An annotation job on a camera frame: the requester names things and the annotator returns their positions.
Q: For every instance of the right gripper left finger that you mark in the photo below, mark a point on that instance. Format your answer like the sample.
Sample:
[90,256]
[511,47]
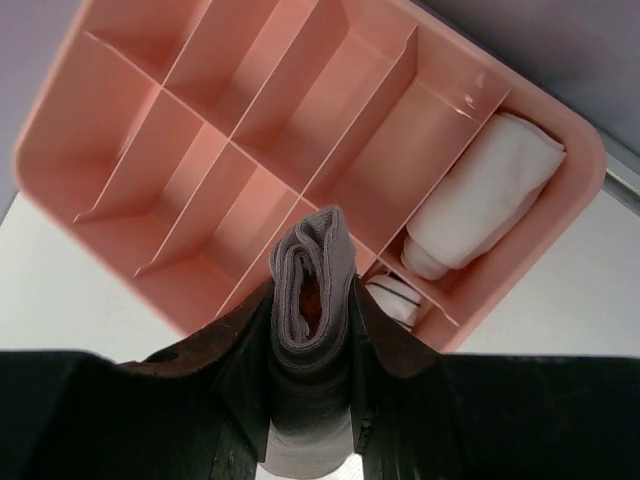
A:
[197,409]

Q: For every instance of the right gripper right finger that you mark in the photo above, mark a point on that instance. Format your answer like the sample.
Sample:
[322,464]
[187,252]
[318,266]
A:
[420,414]

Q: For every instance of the pink divided organizer tray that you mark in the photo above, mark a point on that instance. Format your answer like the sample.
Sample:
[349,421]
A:
[178,140]

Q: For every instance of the white sock black toe heel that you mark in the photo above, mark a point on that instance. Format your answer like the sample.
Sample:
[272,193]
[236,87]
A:
[395,298]

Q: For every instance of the aluminium table frame rail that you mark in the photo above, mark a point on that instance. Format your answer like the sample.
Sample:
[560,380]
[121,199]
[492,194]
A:
[622,191]

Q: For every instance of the taupe sock red cuff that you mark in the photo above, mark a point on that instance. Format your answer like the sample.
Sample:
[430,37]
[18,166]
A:
[313,268]

